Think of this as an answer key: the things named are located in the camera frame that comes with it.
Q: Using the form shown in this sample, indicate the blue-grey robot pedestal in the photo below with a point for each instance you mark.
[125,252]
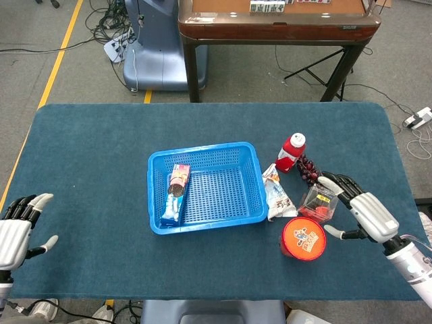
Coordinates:
[155,50]

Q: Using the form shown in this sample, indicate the white power strip with plugs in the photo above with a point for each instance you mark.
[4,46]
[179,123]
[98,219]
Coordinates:
[116,47]

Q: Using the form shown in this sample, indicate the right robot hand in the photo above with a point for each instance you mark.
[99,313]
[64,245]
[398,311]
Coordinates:
[371,216]

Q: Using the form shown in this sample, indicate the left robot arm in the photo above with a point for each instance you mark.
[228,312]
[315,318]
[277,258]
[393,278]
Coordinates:
[5,287]

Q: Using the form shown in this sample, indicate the grey-blue robot body base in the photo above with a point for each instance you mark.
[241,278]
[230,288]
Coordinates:
[212,312]

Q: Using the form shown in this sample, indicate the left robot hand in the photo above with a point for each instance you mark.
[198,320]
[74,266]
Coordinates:
[13,239]

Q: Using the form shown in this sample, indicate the clear box red contents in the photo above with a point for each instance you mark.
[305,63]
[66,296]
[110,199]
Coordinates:
[317,202]

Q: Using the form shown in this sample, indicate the blue perforated plastic basket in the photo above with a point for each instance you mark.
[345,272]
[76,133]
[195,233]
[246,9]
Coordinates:
[216,195]

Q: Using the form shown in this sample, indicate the white power strip black adapter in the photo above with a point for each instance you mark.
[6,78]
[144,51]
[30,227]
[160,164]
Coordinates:
[418,118]

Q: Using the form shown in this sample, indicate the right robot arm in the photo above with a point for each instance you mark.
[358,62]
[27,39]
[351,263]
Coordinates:
[410,266]

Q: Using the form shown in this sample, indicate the mahjong tile row dark print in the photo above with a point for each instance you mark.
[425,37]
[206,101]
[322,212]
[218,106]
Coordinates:
[266,6]

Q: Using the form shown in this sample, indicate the white snack bag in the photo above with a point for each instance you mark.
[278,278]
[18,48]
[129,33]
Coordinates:
[278,199]

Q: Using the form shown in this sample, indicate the cookie package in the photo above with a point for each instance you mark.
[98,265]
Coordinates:
[175,195]

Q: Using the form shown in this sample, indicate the dark red grape bunch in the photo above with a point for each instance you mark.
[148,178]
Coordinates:
[308,170]

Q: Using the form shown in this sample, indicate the red cup with orange lid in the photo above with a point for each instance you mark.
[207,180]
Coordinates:
[303,239]

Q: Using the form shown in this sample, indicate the brown mahjong table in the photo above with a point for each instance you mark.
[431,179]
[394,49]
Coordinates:
[276,30]

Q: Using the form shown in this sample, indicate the mahjong tile row red print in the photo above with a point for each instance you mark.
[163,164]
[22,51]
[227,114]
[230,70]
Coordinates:
[314,1]

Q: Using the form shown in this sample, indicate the red drink bottle white cap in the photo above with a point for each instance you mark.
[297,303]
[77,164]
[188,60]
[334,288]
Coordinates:
[290,153]

